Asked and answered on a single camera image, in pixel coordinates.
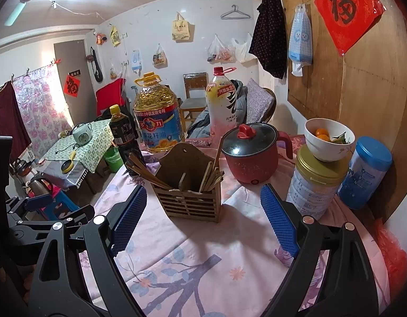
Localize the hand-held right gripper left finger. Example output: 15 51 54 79
28 185 148 317

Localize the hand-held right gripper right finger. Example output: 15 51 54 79
260 184 379 317

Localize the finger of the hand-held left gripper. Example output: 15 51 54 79
9 205 96 248
5 192 55 219

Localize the pile of wooden chopsticks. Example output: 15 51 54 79
126 135 225 193

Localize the wooden slatted chopstick holder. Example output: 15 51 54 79
151 143 222 223

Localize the steel kettle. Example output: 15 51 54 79
28 176 54 199

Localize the blue plastic stool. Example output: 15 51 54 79
35 192 80 220

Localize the dark kettle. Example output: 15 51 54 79
13 158 36 177

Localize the dark red curtain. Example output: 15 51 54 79
0 82 32 162

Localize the white tin with gold lid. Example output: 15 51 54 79
287 145 351 222

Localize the green plastic bucket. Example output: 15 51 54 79
105 147 123 173

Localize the side table with green cloth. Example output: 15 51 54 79
42 119 115 195

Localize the red electric pot with lid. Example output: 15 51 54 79
221 124 294 185

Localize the pink floral curtain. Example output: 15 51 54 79
12 61 74 157

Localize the small mint rice cooker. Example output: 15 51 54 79
72 123 92 145

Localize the white ceramic bowl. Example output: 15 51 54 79
304 118 356 163

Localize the dark soy sauce bottle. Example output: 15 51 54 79
109 105 146 172

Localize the pink floral tablecloth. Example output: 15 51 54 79
78 135 389 317

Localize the blue cylindrical canister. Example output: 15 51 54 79
338 136 393 210

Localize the yellow cooking oil jug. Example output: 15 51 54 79
134 72 185 154

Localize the small red door poster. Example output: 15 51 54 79
63 74 80 99

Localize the red plastic bag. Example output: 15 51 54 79
372 218 407 291

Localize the red hanging garment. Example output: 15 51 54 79
96 78 126 116

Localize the armchair with grey jacket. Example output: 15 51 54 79
187 78 277 139

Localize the grey door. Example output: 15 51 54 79
53 40 92 126

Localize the white bottle with red cap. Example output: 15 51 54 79
205 67 239 139

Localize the black racket bag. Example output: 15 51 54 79
88 47 104 83

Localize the wooden chair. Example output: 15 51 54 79
180 73 209 123

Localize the round wooden board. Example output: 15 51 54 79
276 0 407 225

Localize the small hanging food bag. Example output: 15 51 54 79
153 44 167 67

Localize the white hanging plastic bag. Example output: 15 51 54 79
231 33 257 63

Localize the clear hanging plastic bag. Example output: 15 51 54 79
207 35 237 63

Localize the dark dotted hanging garment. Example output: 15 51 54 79
249 0 287 80

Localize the yellow tote bag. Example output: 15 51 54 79
171 12 191 42

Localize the large red diamond poster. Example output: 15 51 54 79
314 0 387 57

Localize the wire clothes hanger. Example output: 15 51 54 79
221 5 251 21

